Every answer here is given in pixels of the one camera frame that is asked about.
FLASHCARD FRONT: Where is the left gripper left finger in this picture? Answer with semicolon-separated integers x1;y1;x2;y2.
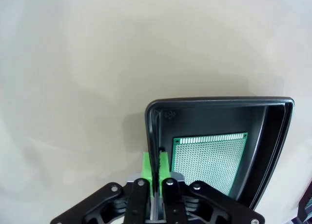
49;151;154;224

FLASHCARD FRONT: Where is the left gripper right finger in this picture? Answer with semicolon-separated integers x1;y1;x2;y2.
158;150;266;224

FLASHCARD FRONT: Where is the green perforated circuit board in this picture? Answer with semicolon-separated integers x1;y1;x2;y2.
171;132;249;197

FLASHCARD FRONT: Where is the black plastic ESD tray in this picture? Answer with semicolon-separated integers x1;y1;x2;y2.
144;96;295;210

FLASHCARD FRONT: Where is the black slotted board rack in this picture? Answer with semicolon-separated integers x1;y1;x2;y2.
296;191;312;224

